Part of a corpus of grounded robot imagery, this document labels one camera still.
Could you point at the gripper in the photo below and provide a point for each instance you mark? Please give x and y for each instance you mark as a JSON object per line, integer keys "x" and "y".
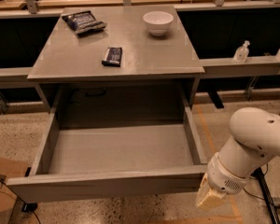
{"x": 222, "y": 175}

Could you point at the grey top drawer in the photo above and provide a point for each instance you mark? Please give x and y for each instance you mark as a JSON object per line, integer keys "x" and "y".
{"x": 115, "y": 142}

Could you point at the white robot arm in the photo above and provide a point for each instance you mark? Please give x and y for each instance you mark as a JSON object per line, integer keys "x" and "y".
{"x": 254, "y": 141}

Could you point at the grey drawer cabinet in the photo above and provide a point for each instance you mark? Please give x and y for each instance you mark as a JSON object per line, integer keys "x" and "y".
{"x": 66, "y": 52}

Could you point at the black floor stand right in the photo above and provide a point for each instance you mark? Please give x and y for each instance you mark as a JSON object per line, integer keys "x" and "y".
{"x": 272, "y": 204}

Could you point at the clear sanitizer pump bottle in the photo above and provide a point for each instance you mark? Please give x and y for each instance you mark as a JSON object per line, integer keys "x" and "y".
{"x": 241, "y": 53}

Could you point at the small dark snack packet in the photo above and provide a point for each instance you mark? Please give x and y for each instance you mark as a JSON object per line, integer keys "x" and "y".
{"x": 112, "y": 57}

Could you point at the black floor bar left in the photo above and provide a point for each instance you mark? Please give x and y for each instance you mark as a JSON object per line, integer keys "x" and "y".
{"x": 29, "y": 207}

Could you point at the white ceramic bowl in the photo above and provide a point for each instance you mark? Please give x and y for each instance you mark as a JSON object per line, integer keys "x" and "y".
{"x": 158, "y": 23}

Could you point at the cardboard box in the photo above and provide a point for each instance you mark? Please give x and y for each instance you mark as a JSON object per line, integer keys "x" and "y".
{"x": 9, "y": 168}

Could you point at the dark blue chip bag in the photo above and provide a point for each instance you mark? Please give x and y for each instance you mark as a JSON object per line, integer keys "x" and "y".
{"x": 83, "y": 22}

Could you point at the grey metal rail shelf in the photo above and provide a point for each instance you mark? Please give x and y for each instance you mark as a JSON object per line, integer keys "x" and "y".
{"x": 206, "y": 68}

